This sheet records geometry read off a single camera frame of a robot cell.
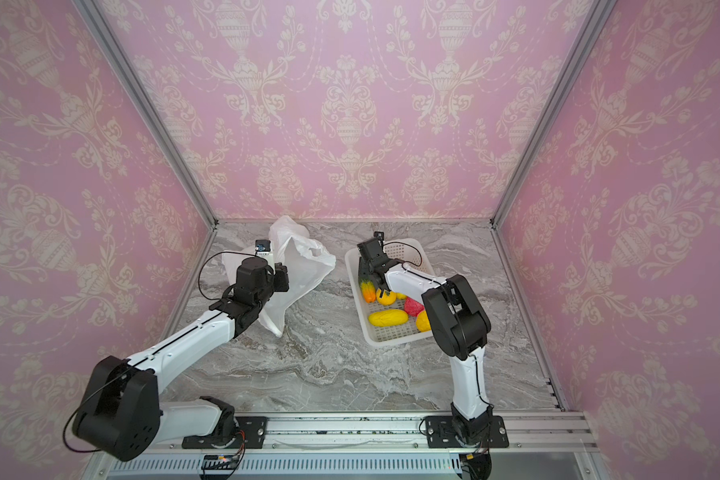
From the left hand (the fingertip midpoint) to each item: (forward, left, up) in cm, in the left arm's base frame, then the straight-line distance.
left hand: (284, 265), depth 87 cm
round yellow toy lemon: (-3, -31, -13) cm, 33 cm away
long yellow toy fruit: (-10, -31, -12) cm, 35 cm away
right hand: (+9, -26, -10) cm, 30 cm away
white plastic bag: (+9, -1, -4) cm, 10 cm away
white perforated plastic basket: (+14, -38, -10) cm, 41 cm away
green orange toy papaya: (-1, -25, -12) cm, 27 cm away
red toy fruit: (-7, -38, -11) cm, 40 cm away
